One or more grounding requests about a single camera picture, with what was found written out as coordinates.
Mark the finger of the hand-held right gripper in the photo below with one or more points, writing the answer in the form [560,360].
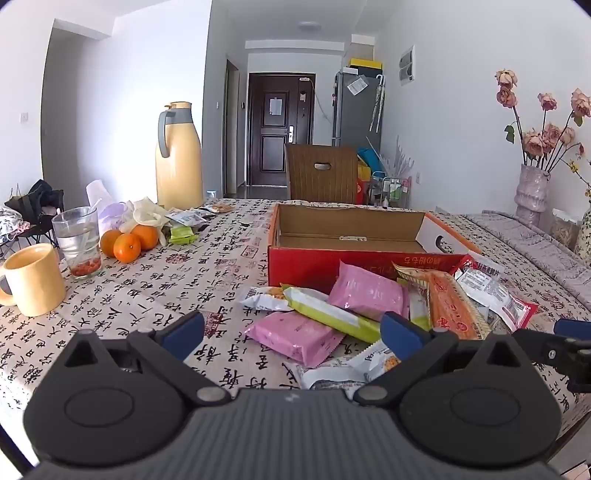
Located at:
[540,346]
[575,327]

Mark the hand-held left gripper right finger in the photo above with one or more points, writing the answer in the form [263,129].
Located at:
[401,334]

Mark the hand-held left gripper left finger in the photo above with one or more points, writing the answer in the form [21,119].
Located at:
[184,330]

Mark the white orange cracker packet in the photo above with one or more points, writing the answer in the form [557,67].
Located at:
[381,362]
[263,297]

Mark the pink snack packet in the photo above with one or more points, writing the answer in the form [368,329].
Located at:
[369,290]
[295,337]

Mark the orange snack packet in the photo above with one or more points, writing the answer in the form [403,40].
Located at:
[450,304]

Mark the lime green snack packet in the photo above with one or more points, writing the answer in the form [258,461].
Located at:
[182,235]
[418,309]
[332,318]

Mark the red white snack packet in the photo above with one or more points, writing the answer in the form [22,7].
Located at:
[494,290]

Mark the red cardboard box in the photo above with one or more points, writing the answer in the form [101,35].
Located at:
[323,272]

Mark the grey quilted cloth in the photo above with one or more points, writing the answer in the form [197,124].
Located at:
[531,258]

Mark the glass jar white lid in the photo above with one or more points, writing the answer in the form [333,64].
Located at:
[565,228]

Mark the orange fruit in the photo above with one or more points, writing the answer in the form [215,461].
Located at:
[108,243]
[147,236]
[127,248]

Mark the white sachet packet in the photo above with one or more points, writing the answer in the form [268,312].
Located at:
[203,214]
[181,217]

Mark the cream fabric flower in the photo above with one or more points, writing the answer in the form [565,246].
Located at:
[145,212]

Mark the small orange packet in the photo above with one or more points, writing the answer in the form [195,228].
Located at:
[222,209]

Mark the glass of water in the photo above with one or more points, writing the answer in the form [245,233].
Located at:
[78,240]

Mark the pink ribbed vase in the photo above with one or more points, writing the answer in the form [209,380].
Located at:
[532,194]

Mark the red yellow gift box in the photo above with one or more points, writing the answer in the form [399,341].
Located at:
[364,184]

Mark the yellow mug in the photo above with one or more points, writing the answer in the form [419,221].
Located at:
[37,281]

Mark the purple white wrapping paper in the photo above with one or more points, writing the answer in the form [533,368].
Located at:
[99,198]

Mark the yellow thermos jug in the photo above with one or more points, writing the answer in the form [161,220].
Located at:
[180,161]

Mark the wooden chair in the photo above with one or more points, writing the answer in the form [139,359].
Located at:
[323,180]

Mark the pale dried branches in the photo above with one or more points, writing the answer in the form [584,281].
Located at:
[399,159]

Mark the blue plastic items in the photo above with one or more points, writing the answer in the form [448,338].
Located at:
[369,159]

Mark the dried pink roses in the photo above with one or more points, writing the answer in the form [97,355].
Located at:
[535,143]

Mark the black bag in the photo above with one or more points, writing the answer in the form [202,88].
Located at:
[39,196]

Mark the dark brown entrance door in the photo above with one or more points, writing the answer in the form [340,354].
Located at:
[279,152]

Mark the patterned clothes pile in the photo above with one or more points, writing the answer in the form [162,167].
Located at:
[11,224]

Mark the grey interior door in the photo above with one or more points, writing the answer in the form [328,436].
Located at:
[232,129]

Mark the grey refrigerator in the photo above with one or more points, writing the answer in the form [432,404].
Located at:
[355,115]

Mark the white folded umbrella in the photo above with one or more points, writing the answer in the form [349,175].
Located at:
[378,101]

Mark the paper note on refrigerator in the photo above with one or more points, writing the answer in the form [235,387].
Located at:
[356,85]

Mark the plain cardboard box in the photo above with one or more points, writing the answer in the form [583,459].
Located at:
[364,46]

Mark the ceiling lamp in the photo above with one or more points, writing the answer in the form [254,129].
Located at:
[309,26]

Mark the white wall panel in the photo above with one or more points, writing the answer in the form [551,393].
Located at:
[407,64]

